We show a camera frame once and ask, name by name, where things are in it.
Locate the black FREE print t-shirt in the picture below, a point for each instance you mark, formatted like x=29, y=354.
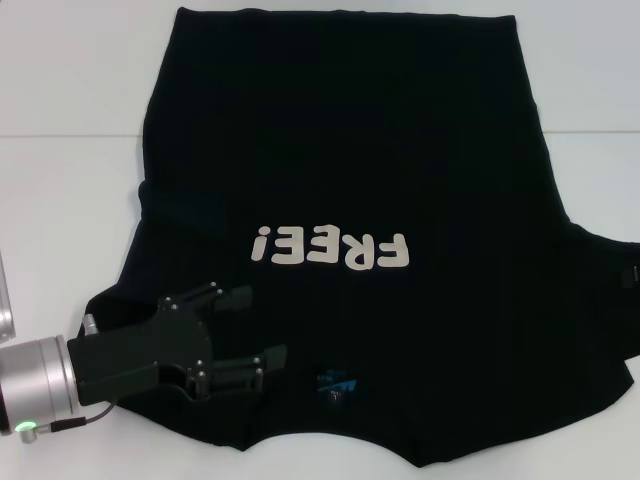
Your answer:
x=350, y=150

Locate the silver perforated housing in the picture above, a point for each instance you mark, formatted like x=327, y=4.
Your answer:
x=5, y=300

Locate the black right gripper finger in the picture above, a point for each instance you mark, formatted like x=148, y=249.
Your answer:
x=631, y=277

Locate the silver round plug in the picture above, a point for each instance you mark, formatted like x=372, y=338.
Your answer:
x=91, y=323

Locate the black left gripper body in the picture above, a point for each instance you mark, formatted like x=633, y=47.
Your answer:
x=135, y=350

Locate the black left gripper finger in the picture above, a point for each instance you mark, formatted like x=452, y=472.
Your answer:
x=235, y=375
x=235, y=297

